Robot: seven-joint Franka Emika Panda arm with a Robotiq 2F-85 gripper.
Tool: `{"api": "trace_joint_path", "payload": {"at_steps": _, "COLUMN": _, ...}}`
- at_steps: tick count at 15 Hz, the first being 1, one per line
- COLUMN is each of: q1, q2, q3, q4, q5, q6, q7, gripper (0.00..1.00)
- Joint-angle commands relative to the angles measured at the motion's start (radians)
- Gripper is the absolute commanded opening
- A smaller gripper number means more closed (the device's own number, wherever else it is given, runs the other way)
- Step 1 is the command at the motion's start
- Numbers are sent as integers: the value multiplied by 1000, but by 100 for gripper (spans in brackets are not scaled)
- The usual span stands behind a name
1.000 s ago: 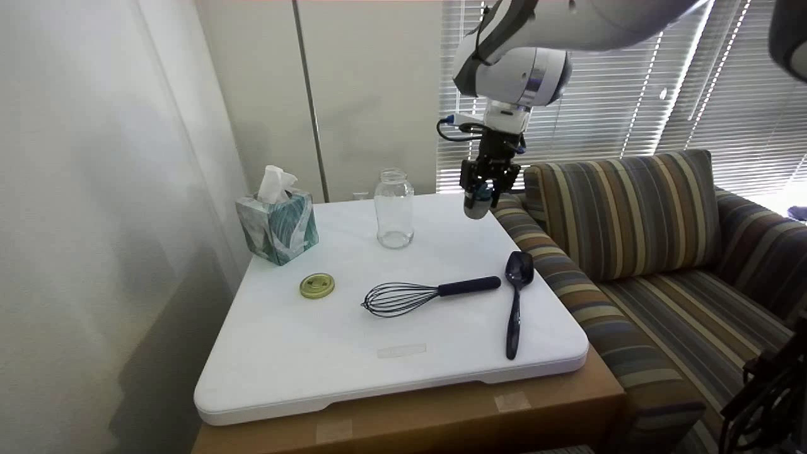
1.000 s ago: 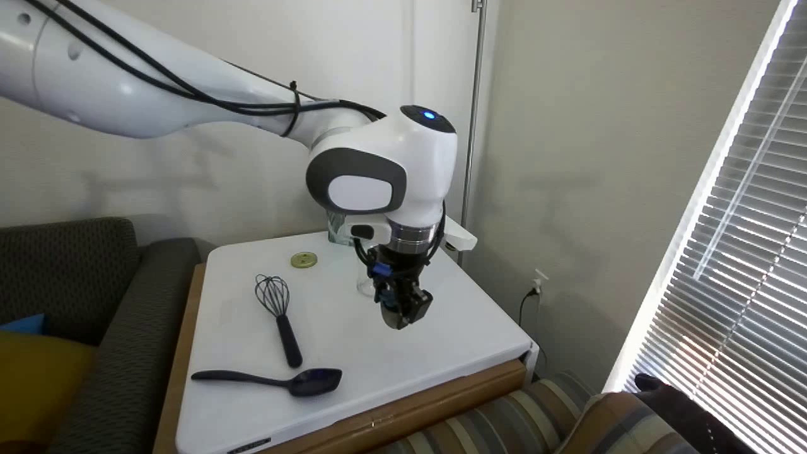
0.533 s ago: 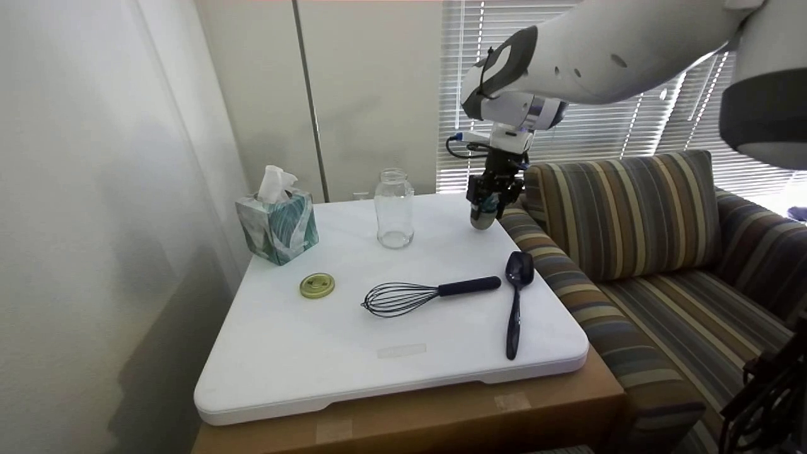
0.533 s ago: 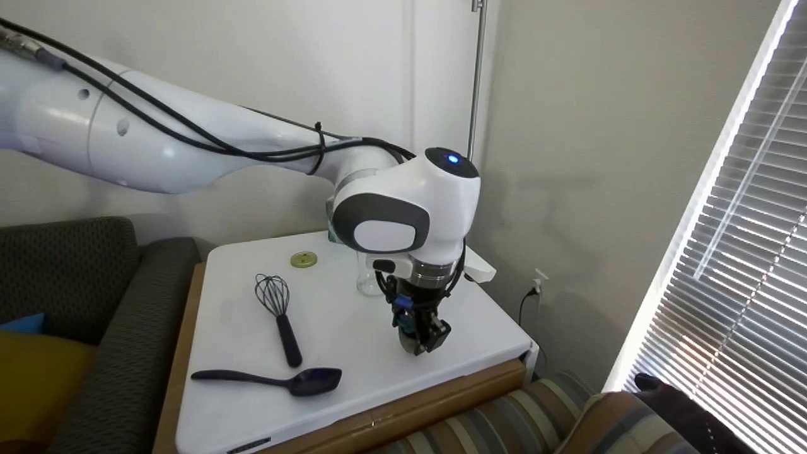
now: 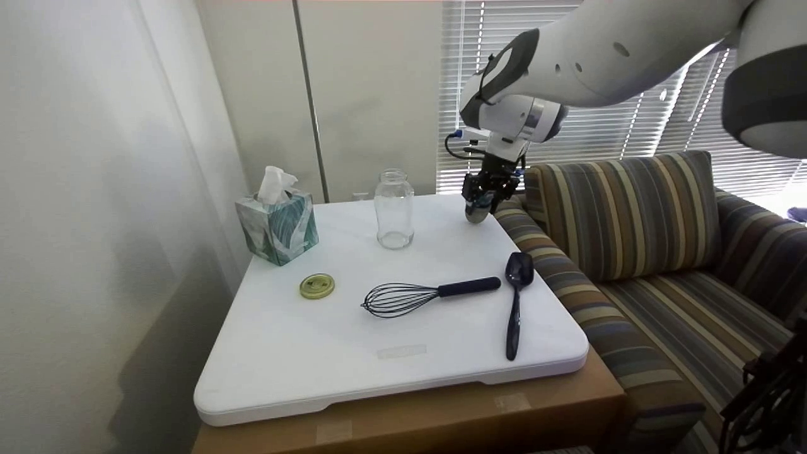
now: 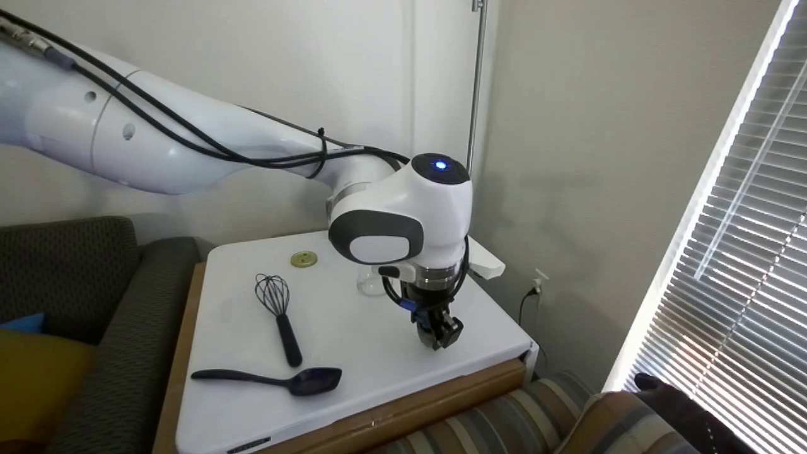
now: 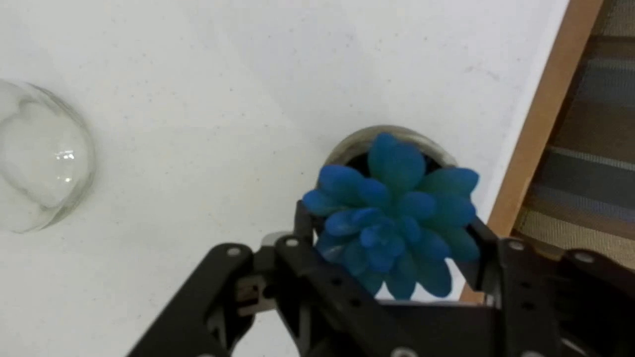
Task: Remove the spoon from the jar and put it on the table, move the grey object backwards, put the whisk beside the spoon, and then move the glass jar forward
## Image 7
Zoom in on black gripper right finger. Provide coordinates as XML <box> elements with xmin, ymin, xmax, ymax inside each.
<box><xmin>455</xmin><ymin>219</ymin><xmax>635</xmax><ymax>357</ymax></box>

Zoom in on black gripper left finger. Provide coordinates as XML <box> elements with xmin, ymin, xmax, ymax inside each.
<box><xmin>128</xmin><ymin>199</ymin><xmax>400</xmax><ymax>357</ymax></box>

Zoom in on blue succulent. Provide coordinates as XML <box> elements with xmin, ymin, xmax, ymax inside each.
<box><xmin>300</xmin><ymin>124</ymin><xmax>483</xmax><ymax>304</ymax></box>

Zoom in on clear glass jar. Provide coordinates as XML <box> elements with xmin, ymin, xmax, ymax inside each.
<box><xmin>0</xmin><ymin>78</ymin><xmax>98</xmax><ymax>235</ymax></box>

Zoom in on striped couch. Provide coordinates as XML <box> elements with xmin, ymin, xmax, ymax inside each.
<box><xmin>515</xmin><ymin>0</ymin><xmax>635</xmax><ymax>272</ymax></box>

